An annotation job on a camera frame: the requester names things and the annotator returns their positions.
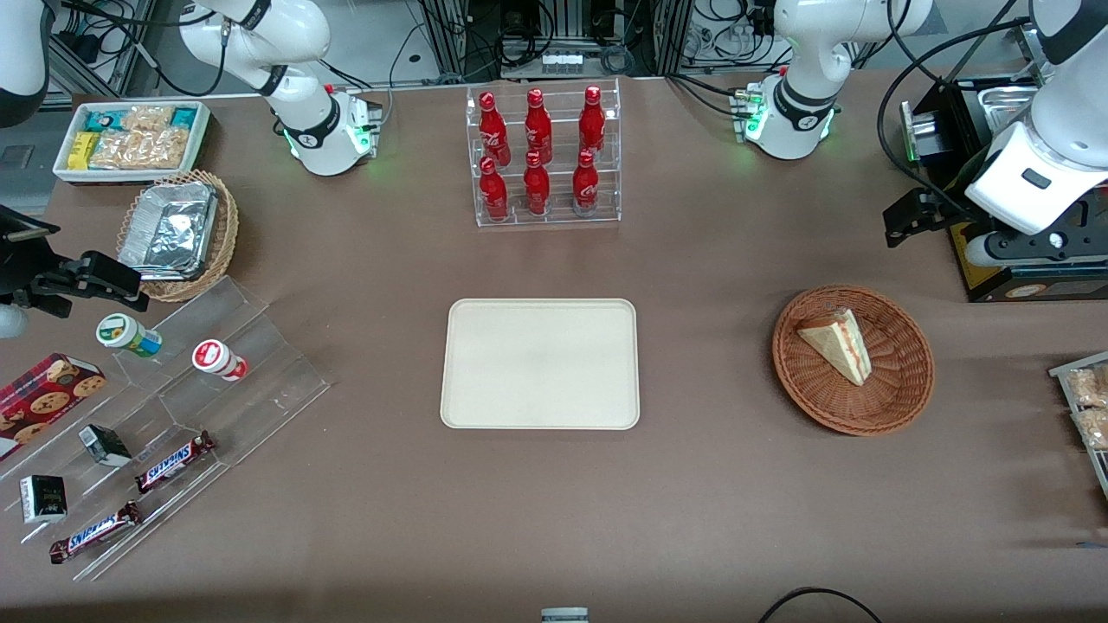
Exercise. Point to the red cola bottle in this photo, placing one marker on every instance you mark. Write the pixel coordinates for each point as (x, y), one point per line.
(592, 121)
(493, 192)
(493, 130)
(537, 186)
(586, 183)
(538, 128)

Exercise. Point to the teal snack pack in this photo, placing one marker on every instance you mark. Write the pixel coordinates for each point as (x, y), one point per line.
(184, 117)
(100, 119)

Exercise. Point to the black box appliance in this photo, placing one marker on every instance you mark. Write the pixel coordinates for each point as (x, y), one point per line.
(952, 130)

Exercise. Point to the small grey device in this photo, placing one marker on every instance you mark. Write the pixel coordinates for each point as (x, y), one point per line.
(564, 615)

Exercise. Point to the clear acrylic stepped stand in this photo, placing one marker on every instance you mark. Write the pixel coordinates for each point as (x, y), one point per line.
(260, 372)

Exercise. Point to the white snack bin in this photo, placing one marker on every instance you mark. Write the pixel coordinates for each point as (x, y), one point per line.
(203, 130)

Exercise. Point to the beige plastic tray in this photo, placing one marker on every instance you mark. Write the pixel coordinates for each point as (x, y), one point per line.
(540, 363)

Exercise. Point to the yellow snack pack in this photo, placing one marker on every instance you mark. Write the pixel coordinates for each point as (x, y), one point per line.
(82, 150)

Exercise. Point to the brown wicker basket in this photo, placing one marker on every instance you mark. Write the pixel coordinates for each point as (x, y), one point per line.
(900, 381)

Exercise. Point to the large clear cracker bag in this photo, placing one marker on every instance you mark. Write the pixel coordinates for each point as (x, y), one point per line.
(143, 150)

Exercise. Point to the green lid yogurt cup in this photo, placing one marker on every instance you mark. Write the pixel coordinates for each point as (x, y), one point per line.
(125, 334)

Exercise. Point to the light wicker basket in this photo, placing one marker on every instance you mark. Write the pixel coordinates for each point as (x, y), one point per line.
(227, 234)

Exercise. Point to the grey tray with crackers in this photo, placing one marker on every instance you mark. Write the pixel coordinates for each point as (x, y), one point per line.
(1089, 459)

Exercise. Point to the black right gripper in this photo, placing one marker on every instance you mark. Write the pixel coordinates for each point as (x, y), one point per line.
(19, 266)

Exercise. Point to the red tartan cookie box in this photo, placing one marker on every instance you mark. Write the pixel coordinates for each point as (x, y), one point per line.
(43, 402)

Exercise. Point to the steel pan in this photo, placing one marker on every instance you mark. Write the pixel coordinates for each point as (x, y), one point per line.
(1008, 97)

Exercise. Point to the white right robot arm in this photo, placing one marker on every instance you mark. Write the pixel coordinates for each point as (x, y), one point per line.
(260, 39)

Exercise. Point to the white power strip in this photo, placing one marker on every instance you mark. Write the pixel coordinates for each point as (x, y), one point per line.
(561, 62)

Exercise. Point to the clear cracker pack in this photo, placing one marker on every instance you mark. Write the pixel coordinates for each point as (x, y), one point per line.
(1094, 428)
(1089, 388)

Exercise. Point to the triangular wrapped sandwich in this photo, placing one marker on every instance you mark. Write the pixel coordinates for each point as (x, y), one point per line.
(838, 344)

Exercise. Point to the aluminium foil tray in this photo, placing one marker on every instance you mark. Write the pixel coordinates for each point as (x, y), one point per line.
(169, 229)

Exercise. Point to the dark green small carton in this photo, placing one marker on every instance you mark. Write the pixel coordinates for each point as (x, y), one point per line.
(106, 446)

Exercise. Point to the brown Snickers bar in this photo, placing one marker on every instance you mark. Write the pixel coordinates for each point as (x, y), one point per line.
(173, 461)
(93, 533)

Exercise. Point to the clear acrylic bottle rack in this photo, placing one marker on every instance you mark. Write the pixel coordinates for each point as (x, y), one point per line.
(606, 186)

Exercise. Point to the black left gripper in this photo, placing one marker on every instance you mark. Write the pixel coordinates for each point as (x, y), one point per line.
(946, 208)

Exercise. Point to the small clear cracker bag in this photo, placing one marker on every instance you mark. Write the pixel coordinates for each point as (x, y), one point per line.
(147, 118)

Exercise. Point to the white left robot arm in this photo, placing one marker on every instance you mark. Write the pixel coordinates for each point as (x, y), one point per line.
(801, 52)

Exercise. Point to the red lid yogurt cup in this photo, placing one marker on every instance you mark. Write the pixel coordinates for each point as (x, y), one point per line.
(216, 358)

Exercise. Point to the black carton with white side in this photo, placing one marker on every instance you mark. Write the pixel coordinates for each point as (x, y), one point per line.
(43, 499)

